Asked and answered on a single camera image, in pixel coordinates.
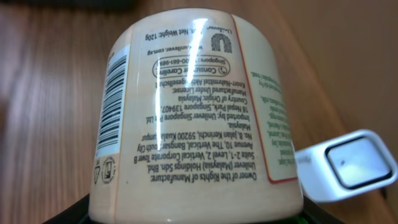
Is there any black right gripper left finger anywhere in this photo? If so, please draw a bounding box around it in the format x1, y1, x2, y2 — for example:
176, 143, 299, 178
43, 194, 90, 224

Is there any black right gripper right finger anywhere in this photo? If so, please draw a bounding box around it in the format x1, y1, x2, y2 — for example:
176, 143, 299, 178
302, 196, 345, 224

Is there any small jar green lid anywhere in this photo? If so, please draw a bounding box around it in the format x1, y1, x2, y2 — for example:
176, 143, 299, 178
88, 8, 304, 223

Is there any white barcode scanner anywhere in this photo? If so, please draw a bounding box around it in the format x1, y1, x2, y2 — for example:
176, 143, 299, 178
295, 129, 397, 203

